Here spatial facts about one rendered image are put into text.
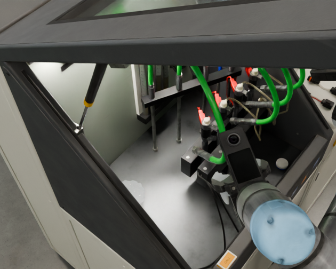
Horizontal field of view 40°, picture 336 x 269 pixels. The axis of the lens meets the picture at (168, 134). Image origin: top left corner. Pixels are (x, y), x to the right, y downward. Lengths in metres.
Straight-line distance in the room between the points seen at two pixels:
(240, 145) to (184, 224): 0.69
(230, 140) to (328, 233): 0.22
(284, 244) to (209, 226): 0.84
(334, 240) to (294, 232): 0.10
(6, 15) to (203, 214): 0.81
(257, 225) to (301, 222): 0.05
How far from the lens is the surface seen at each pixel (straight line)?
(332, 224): 0.71
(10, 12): 1.08
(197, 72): 0.99
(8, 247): 2.46
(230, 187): 0.80
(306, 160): 1.47
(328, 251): 0.67
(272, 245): 0.61
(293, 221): 0.60
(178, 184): 1.51
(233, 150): 0.78
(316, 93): 1.61
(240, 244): 1.29
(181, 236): 1.43
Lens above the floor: 2.12
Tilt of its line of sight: 53 degrees down
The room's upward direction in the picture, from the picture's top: 2 degrees counter-clockwise
